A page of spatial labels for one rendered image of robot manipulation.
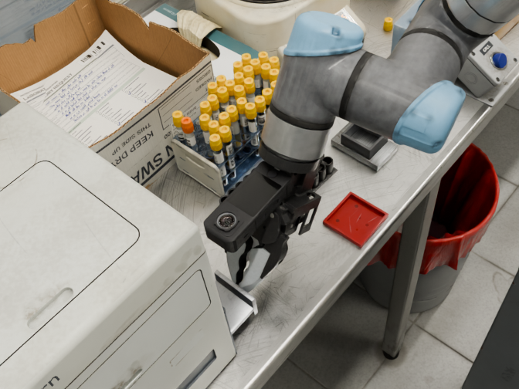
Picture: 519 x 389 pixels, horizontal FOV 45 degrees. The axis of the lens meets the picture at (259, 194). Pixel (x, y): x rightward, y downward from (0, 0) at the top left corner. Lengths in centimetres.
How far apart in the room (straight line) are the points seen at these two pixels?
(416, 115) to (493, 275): 134
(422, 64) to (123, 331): 39
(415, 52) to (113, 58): 60
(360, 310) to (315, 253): 95
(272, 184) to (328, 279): 21
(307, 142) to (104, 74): 51
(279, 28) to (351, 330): 99
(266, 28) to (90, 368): 67
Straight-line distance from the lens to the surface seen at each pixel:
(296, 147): 69
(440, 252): 148
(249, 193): 71
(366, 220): 92
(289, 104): 68
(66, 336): 54
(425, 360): 179
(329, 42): 65
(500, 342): 111
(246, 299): 80
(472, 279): 192
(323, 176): 96
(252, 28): 108
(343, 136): 98
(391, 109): 64
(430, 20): 72
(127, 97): 105
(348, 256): 89
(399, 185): 97
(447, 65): 69
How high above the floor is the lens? 164
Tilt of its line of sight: 53 degrees down
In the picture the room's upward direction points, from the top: 8 degrees counter-clockwise
